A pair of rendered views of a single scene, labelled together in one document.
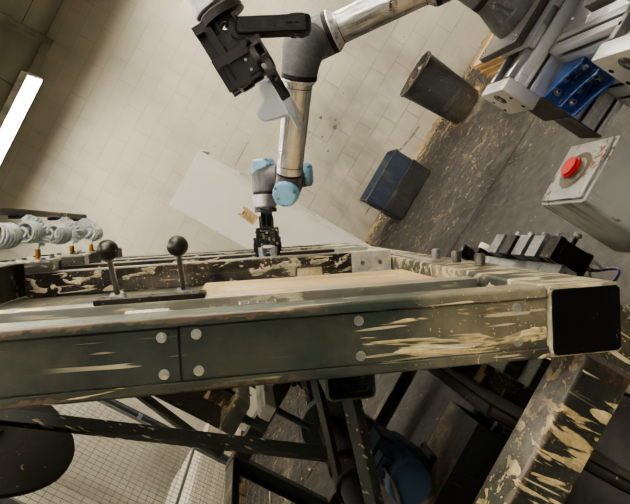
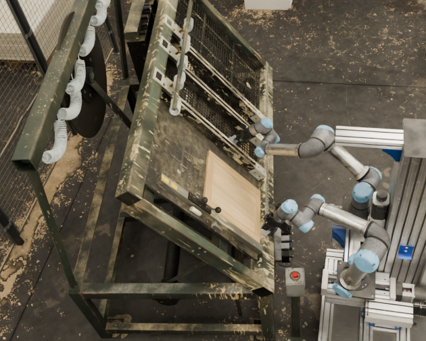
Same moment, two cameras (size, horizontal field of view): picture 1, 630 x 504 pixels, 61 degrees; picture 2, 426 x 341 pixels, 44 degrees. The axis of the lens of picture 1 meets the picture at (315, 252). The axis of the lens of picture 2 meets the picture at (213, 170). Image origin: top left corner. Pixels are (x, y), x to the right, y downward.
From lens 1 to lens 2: 274 cm
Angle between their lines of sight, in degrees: 44
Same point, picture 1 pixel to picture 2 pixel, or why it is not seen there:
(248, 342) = (210, 257)
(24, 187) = not seen: outside the picture
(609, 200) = (289, 287)
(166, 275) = (201, 126)
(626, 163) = (299, 287)
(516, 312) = (253, 283)
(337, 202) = not seen: outside the picture
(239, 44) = (272, 227)
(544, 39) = not seen: hidden behind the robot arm
